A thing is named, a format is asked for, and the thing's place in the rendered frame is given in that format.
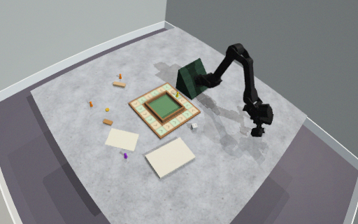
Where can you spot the white die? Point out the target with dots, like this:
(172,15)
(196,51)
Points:
(194,126)

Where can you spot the tan wooden bar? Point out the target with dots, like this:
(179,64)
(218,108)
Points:
(122,85)

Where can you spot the brown wooden block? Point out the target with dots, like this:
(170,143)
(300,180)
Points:
(108,122)

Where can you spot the cream paper sheet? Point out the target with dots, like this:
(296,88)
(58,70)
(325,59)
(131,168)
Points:
(122,139)

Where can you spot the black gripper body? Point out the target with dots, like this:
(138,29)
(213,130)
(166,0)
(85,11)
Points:
(257,132)

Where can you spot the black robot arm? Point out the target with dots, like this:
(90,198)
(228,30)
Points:
(250,95)

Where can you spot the cream flat rectangular card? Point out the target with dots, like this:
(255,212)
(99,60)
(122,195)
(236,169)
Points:
(169,157)

